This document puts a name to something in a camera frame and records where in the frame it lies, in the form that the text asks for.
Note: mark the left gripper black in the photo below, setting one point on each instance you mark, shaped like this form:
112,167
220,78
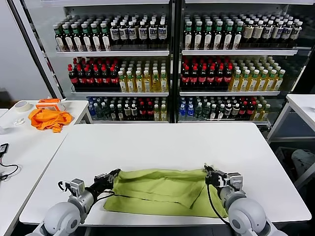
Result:
102,183

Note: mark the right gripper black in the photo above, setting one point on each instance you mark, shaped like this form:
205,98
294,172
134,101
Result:
220,180

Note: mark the light green t-shirt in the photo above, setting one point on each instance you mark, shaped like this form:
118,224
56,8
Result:
152,191

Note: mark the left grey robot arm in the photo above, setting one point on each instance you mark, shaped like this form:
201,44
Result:
64,218

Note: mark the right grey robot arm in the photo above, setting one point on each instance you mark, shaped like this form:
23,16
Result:
246,214

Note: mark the white-cap dark drink bottle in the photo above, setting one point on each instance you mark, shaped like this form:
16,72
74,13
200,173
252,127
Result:
134,112
236,111
213,112
221,112
127,112
112,113
228,111
120,113

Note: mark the green-label clear water bottle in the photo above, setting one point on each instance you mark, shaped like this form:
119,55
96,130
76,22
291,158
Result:
99,111
199,111
206,111

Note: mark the blue water bottle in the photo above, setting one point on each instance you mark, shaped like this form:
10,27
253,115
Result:
91,111
182,112
191,112

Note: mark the red-cap cola bottle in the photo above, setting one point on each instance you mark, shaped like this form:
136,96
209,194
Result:
143,110
250,109
106,79
194,78
219,78
98,79
243,110
114,79
211,78
81,79
202,78
228,77
73,78
150,110
90,79
186,78

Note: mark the dark plastic crate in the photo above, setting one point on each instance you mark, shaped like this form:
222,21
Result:
283,157

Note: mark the yellow tea bottle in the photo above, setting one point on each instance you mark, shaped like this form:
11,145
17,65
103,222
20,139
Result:
270,82
157,113
139,83
122,83
147,83
244,82
164,82
156,82
266,112
253,82
235,82
279,82
131,83
258,112
163,113
262,82

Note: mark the white side table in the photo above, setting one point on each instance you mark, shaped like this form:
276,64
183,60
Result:
73,110
302,103
29,159

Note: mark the orange crumpled cloth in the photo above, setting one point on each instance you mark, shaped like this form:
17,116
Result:
49,119

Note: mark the grey fabric bundle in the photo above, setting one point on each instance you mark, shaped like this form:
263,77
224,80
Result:
304,159

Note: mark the orange and white box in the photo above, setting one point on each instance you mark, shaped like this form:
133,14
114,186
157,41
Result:
48,101

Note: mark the glass display cabinet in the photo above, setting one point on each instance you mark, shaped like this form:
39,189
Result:
173,73
180,73

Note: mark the small white object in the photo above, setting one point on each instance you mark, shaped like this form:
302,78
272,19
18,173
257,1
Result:
19,121

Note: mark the black power adapter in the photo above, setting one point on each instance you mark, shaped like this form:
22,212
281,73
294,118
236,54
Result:
3,148

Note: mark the white tape roll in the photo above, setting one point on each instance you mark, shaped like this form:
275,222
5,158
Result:
18,109

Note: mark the green-cap brown tea bottle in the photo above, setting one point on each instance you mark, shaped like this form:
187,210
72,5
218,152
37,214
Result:
198,37
218,37
68,38
86,38
77,38
208,37
237,37
96,38
59,39
105,38
188,37
228,37

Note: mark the white-cap blue-label bottle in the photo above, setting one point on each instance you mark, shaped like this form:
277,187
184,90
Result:
287,32
268,32
114,33
152,32
132,32
143,32
123,32
296,32
162,32
277,32

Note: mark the white-cap cream-label bottle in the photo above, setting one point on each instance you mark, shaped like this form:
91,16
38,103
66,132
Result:
258,32
248,32

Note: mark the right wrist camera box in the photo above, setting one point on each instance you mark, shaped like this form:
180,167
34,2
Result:
235,182

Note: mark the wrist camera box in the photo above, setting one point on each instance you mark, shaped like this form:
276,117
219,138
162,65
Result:
235,182
77,186

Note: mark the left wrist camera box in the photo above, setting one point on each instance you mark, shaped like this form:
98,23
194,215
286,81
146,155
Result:
77,186

